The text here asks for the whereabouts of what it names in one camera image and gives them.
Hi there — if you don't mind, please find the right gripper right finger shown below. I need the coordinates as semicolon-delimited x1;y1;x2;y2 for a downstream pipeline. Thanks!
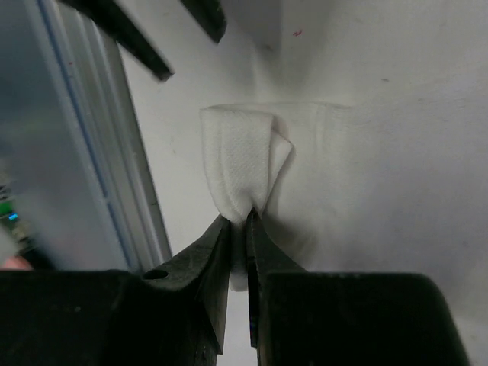
245;212;469;365

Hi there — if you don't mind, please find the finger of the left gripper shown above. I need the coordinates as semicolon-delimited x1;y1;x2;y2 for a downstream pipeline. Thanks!
180;0;227;43
61;0;174;81

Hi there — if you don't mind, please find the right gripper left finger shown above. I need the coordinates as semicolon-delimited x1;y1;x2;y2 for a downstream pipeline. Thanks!
1;217;231;365

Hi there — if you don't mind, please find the white sock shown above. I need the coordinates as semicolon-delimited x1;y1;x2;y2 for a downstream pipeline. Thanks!
198;101;352;293

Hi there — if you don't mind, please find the aluminium rail frame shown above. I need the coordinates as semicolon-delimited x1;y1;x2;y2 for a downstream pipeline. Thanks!
1;1;172;272

